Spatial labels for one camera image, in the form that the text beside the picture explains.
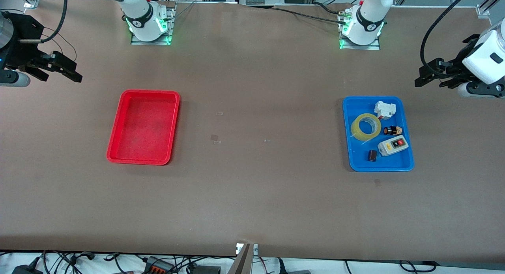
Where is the yellow clear tape roll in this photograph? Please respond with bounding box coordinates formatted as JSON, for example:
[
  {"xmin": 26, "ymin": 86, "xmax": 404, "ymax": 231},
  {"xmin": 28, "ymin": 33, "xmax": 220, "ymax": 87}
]
[{"xmin": 350, "ymin": 113, "xmax": 382, "ymax": 141}]

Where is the white circuit breaker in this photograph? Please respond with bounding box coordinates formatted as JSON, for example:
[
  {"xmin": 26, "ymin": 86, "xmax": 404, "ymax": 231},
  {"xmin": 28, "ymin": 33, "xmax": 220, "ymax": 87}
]
[{"xmin": 374, "ymin": 101, "xmax": 396, "ymax": 120}]

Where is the red plastic tray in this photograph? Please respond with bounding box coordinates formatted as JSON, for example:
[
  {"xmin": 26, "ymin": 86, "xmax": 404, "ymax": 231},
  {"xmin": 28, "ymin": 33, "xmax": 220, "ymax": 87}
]
[{"xmin": 106, "ymin": 89, "xmax": 181, "ymax": 165}]

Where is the blue plastic tray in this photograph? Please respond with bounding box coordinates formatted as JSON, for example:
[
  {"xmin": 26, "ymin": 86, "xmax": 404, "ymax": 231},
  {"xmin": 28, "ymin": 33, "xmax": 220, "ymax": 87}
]
[{"xmin": 342, "ymin": 96, "xmax": 415, "ymax": 172}]

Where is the black power adapter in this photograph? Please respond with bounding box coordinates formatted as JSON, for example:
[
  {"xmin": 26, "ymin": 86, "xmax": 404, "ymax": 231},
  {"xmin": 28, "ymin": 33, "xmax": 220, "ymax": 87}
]
[{"xmin": 12, "ymin": 257, "xmax": 43, "ymax": 274}]

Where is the orange black connector block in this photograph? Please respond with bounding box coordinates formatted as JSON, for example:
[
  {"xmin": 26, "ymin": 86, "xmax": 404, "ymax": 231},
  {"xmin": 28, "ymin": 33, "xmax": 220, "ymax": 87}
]
[{"xmin": 143, "ymin": 257, "xmax": 175, "ymax": 274}]

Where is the black left camera bracket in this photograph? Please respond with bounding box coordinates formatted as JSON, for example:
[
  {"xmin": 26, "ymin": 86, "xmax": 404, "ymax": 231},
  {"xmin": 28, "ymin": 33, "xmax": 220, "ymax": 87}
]
[{"xmin": 457, "ymin": 34, "xmax": 480, "ymax": 67}]

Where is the black camera bracket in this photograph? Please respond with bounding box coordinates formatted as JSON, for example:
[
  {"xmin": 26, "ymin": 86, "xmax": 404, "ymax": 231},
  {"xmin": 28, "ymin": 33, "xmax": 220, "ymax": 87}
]
[
  {"xmin": 457, "ymin": 34, "xmax": 480, "ymax": 67},
  {"xmin": 3, "ymin": 12, "xmax": 45, "ymax": 68}
]

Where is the black right camera bracket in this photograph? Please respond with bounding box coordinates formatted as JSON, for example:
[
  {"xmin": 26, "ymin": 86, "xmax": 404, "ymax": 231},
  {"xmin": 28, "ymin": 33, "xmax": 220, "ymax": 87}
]
[{"xmin": 3, "ymin": 12, "xmax": 45, "ymax": 68}]

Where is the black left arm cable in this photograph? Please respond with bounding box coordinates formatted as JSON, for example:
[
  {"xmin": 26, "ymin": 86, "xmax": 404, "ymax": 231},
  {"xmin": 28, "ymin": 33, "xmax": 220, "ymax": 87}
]
[{"xmin": 420, "ymin": 0, "xmax": 473, "ymax": 76}]

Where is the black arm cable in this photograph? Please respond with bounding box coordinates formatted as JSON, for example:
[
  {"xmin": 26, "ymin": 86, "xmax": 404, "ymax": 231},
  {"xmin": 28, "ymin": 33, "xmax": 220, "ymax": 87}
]
[
  {"xmin": 41, "ymin": 0, "xmax": 68, "ymax": 43},
  {"xmin": 420, "ymin": 0, "xmax": 473, "ymax": 76}
]

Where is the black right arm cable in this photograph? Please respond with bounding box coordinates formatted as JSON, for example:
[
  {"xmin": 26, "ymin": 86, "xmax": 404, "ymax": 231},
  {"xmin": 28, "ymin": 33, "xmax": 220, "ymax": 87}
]
[{"xmin": 41, "ymin": 0, "xmax": 68, "ymax": 43}]

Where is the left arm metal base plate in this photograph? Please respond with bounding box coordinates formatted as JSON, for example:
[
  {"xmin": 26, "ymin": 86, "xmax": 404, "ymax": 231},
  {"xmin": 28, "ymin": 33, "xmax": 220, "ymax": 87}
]
[{"xmin": 339, "ymin": 11, "xmax": 381, "ymax": 51}]

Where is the grey two-button switch box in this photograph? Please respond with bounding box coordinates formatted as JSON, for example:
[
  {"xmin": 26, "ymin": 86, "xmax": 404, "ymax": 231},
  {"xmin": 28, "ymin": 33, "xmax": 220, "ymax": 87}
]
[{"xmin": 378, "ymin": 135, "xmax": 409, "ymax": 157}]

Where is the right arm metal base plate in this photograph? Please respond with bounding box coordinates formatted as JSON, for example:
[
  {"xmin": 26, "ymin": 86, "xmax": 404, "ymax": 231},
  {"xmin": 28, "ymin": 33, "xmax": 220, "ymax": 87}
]
[{"xmin": 130, "ymin": 2, "xmax": 175, "ymax": 45}]

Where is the black cable on table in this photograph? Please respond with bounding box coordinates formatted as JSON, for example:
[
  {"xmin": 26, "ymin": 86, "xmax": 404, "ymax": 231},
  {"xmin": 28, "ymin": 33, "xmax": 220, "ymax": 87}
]
[{"xmin": 271, "ymin": 2, "xmax": 350, "ymax": 25}]

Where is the black looped cable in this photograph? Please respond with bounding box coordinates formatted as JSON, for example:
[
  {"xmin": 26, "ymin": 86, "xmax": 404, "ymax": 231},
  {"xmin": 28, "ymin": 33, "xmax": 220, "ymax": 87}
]
[{"xmin": 398, "ymin": 260, "xmax": 439, "ymax": 273}]

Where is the black plug with cable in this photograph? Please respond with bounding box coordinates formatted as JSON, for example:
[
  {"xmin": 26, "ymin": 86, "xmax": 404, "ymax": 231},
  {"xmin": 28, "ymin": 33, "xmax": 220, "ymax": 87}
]
[{"xmin": 277, "ymin": 257, "xmax": 312, "ymax": 274}]

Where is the aluminium profile post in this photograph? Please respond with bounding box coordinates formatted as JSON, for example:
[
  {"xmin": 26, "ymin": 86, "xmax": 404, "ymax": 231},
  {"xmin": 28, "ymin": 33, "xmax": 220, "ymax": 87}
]
[{"xmin": 227, "ymin": 244, "xmax": 254, "ymax": 274}]

